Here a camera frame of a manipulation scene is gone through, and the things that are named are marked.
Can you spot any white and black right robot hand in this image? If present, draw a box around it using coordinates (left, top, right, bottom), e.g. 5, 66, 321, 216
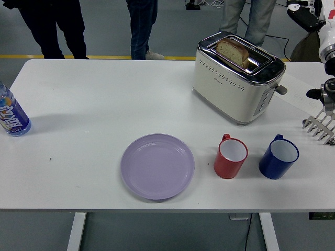
286, 0, 335, 52

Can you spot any grey toaster lever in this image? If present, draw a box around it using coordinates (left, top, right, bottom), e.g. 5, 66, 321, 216
272, 84, 288, 96

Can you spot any brown-crusted bread slice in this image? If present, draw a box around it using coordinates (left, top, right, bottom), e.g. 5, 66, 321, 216
215, 37, 250, 69

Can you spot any purple plate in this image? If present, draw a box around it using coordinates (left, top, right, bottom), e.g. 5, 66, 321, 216
120, 133, 196, 201

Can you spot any person in olive trousers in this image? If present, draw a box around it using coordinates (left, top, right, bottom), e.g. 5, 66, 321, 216
289, 32, 322, 63

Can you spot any person in grey trousers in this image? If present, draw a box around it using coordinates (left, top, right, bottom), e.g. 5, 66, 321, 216
219, 0, 277, 48

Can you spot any metal toast rack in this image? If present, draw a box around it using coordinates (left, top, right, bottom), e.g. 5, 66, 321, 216
302, 109, 335, 146

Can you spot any cream and chrome toaster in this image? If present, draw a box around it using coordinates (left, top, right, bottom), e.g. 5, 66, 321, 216
192, 31, 288, 127

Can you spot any black stand base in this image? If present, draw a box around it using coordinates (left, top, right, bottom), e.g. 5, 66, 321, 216
184, 0, 201, 10

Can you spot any blue enamel mug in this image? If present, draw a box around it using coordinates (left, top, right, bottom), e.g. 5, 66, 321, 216
258, 134, 299, 180

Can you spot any red enamel mug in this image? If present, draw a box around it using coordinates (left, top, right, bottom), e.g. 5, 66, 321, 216
213, 133, 249, 180

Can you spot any black table control panel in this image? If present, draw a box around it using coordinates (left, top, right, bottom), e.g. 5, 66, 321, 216
308, 212, 335, 220

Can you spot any white table leg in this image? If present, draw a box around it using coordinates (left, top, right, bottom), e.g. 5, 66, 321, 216
259, 212, 280, 251
66, 212, 87, 251

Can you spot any person in dark trousers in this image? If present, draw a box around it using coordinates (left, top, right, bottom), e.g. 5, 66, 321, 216
2, 0, 89, 60

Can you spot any blue-labelled water bottle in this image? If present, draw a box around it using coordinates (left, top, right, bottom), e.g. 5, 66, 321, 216
0, 80, 32, 138

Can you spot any black floor cable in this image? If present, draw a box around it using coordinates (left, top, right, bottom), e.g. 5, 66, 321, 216
239, 17, 293, 63

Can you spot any white cable bundle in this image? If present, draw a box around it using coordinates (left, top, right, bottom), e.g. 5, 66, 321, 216
200, 0, 228, 8

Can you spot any black under-table cable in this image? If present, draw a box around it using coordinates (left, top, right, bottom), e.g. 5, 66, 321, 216
243, 219, 252, 251

